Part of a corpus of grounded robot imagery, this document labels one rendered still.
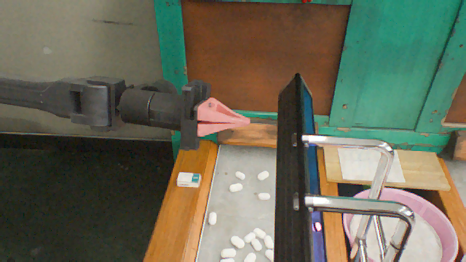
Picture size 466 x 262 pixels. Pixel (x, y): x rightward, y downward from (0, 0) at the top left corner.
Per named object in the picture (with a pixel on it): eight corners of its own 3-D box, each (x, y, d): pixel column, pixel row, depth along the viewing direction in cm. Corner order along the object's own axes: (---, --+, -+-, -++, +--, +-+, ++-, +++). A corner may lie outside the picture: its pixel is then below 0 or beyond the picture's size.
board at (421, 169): (326, 181, 112) (327, 178, 111) (322, 147, 123) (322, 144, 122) (449, 191, 109) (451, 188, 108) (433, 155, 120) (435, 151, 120)
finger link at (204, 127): (252, 130, 65) (197, 122, 66) (255, 87, 62) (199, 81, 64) (244, 144, 58) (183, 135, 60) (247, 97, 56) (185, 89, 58)
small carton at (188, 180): (177, 185, 110) (176, 180, 109) (180, 177, 113) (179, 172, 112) (198, 187, 110) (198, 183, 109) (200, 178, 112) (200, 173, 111)
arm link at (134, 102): (113, 126, 63) (112, 91, 61) (133, 115, 69) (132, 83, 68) (153, 132, 62) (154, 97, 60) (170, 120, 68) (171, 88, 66)
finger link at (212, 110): (250, 143, 65) (196, 135, 67) (254, 102, 63) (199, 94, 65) (242, 159, 59) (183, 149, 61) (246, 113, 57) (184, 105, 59)
